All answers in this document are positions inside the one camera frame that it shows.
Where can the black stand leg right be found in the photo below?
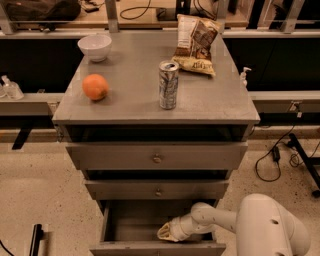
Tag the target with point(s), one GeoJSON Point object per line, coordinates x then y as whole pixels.
{"type": "Point", "coordinates": [312, 163]}

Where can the grey drawer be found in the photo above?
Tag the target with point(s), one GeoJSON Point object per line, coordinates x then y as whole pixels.
{"type": "Point", "coordinates": [157, 156]}
{"type": "Point", "coordinates": [130, 229]}
{"type": "Point", "coordinates": [156, 189]}

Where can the black bag on bench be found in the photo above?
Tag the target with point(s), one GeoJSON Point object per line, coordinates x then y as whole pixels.
{"type": "Point", "coordinates": [42, 10]}

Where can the grey bottom drawer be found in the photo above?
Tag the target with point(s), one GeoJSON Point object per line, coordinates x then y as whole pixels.
{"type": "Point", "coordinates": [130, 229]}

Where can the orange fruit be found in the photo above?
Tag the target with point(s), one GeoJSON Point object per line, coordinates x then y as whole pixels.
{"type": "Point", "coordinates": [95, 87]}

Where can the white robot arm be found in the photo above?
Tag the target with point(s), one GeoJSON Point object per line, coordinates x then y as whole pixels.
{"type": "Point", "coordinates": [262, 226]}

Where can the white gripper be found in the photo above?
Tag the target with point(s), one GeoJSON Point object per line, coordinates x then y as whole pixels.
{"type": "Point", "coordinates": [177, 227]}

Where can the grey top drawer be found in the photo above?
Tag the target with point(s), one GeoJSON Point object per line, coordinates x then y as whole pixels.
{"type": "Point", "coordinates": [157, 156]}

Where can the grey middle drawer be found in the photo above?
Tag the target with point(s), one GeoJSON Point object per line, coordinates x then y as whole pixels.
{"type": "Point", "coordinates": [156, 189]}

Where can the clear sanitizer bottle left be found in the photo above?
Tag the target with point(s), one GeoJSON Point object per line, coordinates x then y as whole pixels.
{"type": "Point", "coordinates": [12, 89]}

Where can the brown chip bag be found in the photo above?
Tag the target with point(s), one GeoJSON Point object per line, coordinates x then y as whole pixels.
{"type": "Point", "coordinates": [195, 37]}

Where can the grey drawer cabinet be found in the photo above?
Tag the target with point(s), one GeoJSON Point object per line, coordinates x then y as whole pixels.
{"type": "Point", "coordinates": [208, 109]}

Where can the white pump bottle right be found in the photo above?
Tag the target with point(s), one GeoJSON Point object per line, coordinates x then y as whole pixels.
{"type": "Point", "coordinates": [243, 75]}

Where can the black bar on floor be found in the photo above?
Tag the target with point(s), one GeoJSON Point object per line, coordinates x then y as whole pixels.
{"type": "Point", "coordinates": [37, 236]}

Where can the silver drink can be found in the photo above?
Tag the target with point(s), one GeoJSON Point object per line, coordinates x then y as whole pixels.
{"type": "Point", "coordinates": [168, 84]}

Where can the white bowl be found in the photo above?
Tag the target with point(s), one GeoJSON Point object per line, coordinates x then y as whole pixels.
{"type": "Point", "coordinates": [95, 47]}

